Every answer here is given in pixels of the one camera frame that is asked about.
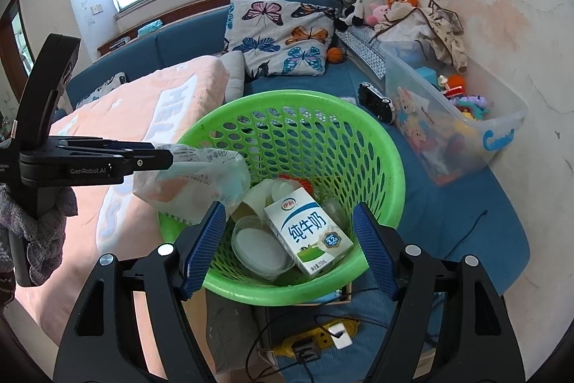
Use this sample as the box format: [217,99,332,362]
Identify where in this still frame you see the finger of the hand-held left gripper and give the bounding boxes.
[133,149,175,183]
[48,135,170,156]

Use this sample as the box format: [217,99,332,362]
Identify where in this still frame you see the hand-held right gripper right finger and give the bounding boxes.
[352,201,523,383]

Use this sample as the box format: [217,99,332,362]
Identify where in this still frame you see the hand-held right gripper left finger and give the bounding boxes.
[54,200,227,383]

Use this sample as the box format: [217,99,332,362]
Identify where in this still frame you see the clear plastic bag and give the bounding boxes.
[133,144,252,224]

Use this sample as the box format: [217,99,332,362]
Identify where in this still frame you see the clear round plastic container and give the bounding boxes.
[231,216,293,281]

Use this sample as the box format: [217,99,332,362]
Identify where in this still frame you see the white milk carton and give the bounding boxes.
[264,187,353,280]

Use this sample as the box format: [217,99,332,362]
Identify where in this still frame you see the white paper cup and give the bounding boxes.
[241,179,288,226]

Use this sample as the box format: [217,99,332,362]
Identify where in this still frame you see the green plastic basket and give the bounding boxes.
[157,92,406,307]

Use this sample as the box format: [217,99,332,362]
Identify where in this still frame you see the red printed cup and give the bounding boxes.
[277,173,314,192]

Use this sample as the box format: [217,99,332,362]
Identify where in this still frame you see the person's left hand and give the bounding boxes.
[0,185,80,286]

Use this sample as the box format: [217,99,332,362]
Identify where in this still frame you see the pink printed blanket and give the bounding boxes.
[13,55,231,348]

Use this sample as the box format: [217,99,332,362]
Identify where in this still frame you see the white dark-patterned cushion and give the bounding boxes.
[76,73,128,110]

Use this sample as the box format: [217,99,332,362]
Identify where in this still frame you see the wooden box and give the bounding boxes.
[314,282,353,305]

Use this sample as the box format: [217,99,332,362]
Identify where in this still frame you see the white plug adapter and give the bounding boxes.
[329,320,355,350]

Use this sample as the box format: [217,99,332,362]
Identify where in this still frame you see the teal tissue pack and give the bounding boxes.
[137,20,165,37]

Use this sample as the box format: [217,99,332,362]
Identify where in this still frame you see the yellow power strip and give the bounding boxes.
[273,318,362,362]

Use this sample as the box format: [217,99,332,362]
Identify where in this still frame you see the black toy car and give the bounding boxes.
[358,82,398,126]

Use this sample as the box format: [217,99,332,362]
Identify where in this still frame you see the clear plastic storage bin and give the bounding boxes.
[381,39,530,186]

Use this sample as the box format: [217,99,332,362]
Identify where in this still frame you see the butterfly print pillow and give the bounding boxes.
[223,0,337,78]

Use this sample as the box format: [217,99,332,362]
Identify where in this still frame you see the pile of colourful toys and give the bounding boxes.
[415,68,490,120]

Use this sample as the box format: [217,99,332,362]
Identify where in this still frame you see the grey patterned mat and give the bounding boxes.
[336,26,387,81]

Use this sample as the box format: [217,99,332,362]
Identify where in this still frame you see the beige patterned garment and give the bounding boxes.
[381,0,469,74]

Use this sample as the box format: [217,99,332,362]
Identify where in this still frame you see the pink plush toy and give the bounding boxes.
[364,4,390,27]

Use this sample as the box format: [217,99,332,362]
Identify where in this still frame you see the orange fox plush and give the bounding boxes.
[386,0,420,18]

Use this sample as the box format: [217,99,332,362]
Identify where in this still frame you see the wooden door frame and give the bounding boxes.
[0,0,34,106]

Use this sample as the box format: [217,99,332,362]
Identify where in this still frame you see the black cable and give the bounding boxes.
[446,210,489,262]
[244,313,395,383]

